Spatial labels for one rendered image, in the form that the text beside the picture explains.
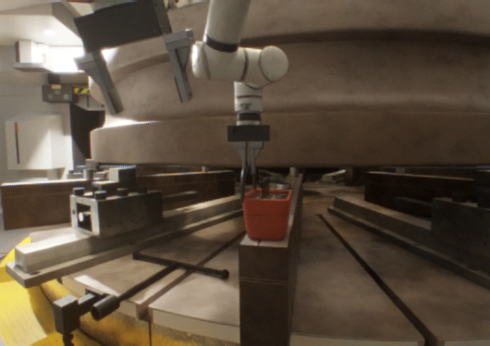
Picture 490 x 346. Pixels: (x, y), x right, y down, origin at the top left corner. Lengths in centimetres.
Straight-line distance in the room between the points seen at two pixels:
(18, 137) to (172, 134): 348
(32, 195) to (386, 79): 276
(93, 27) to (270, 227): 62
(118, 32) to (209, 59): 28
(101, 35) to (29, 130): 440
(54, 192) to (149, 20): 252
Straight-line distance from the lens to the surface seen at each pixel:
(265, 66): 74
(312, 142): 143
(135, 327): 147
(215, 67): 71
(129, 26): 48
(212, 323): 119
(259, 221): 81
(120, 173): 191
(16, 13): 353
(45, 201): 290
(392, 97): 170
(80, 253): 183
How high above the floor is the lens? 95
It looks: 5 degrees down
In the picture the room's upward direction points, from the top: 1 degrees counter-clockwise
